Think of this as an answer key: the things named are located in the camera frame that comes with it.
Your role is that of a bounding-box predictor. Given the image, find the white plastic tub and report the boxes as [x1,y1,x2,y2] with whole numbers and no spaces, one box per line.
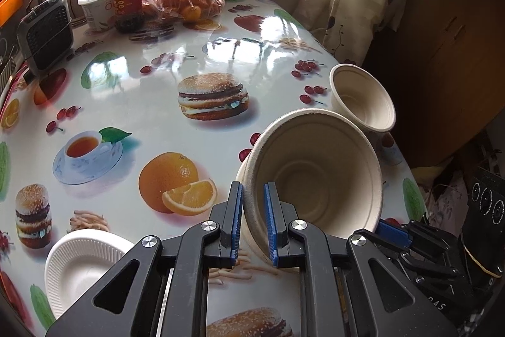
[77,0,116,33]

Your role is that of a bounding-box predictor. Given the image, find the small grey heater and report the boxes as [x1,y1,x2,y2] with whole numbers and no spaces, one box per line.
[16,0,75,76]

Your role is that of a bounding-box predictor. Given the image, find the orange tray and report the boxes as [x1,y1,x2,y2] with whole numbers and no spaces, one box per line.
[0,0,23,26]

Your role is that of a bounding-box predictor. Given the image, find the beige paper bowl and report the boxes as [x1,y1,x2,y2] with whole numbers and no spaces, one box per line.
[329,64,396,133]
[235,108,384,256]

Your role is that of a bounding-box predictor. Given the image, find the striped tray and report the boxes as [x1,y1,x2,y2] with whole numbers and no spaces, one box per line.
[0,45,18,93]

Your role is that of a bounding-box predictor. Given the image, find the black appliance with white circles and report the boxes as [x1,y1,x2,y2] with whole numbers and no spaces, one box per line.
[466,165,505,239]

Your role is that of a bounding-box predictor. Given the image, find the white foam plate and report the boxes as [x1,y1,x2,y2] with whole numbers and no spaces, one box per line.
[45,230,135,320]

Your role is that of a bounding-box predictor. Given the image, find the food print tablecloth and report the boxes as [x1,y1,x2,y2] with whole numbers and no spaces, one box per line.
[0,0,429,337]

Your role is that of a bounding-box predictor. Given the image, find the wooden cabinet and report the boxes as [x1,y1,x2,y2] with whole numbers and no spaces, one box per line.
[363,0,505,168]

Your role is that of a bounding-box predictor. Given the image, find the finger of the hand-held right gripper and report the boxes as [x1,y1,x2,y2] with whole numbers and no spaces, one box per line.
[375,220,415,248]
[396,250,438,275]

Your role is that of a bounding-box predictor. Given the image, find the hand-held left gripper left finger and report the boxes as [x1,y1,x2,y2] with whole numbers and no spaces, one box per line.
[45,182,243,337]

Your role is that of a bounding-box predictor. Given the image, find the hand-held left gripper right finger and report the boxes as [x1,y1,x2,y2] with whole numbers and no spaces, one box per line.
[264,182,460,337]

